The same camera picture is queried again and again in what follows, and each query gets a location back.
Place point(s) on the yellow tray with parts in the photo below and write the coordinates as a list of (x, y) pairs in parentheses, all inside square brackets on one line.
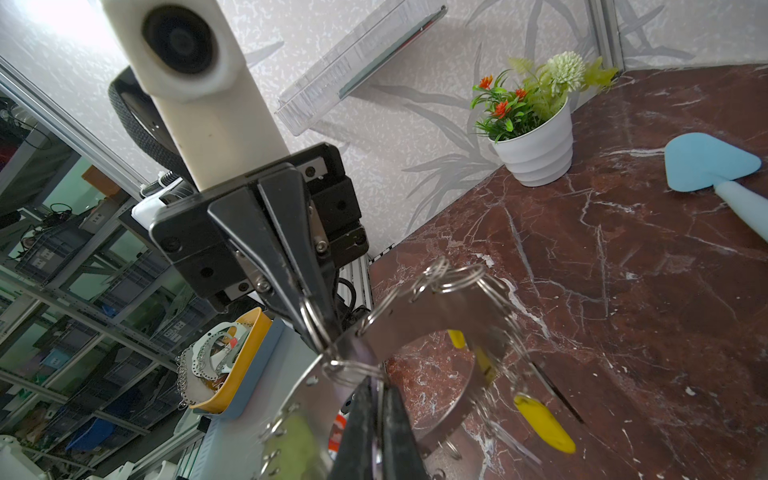
[(218, 372)]

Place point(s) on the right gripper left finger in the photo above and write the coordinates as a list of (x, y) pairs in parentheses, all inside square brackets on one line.
[(355, 458)]

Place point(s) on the light blue toy trowel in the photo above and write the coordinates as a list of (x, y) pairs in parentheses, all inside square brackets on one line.
[(697, 161)]

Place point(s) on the key with yellow tag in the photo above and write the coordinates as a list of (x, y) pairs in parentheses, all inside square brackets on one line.
[(544, 423)]

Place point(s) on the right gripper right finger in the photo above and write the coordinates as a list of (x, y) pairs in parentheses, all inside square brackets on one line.
[(401, 458)]

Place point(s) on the large metal key ring plate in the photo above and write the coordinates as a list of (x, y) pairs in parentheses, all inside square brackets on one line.
[(451, 340)]

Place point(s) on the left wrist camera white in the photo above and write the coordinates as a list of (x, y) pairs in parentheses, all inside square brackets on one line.
[(186, 58)]

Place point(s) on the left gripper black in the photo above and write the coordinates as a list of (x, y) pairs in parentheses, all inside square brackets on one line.
[(226, 235)]

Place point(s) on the potted plant white pot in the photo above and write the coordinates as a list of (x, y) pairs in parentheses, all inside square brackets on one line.
[(526, 115)]

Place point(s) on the clear acrylic wall shelf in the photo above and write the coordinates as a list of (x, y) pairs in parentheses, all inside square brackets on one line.
[(390, 28)]

